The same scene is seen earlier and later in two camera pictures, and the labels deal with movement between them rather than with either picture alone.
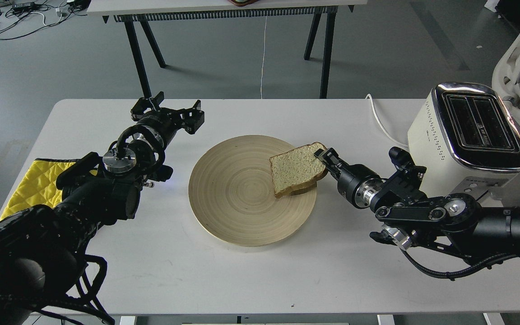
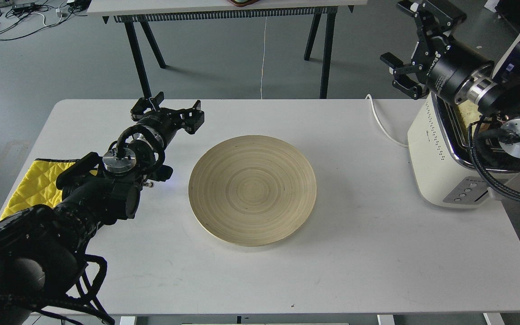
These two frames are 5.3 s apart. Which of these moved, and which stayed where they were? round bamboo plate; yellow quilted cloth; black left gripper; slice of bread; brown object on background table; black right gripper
Moved: black right gripper; slice of bread
Stayed: round bamboo plate; brown object on background table; black left gripper; yellow quilted cloth
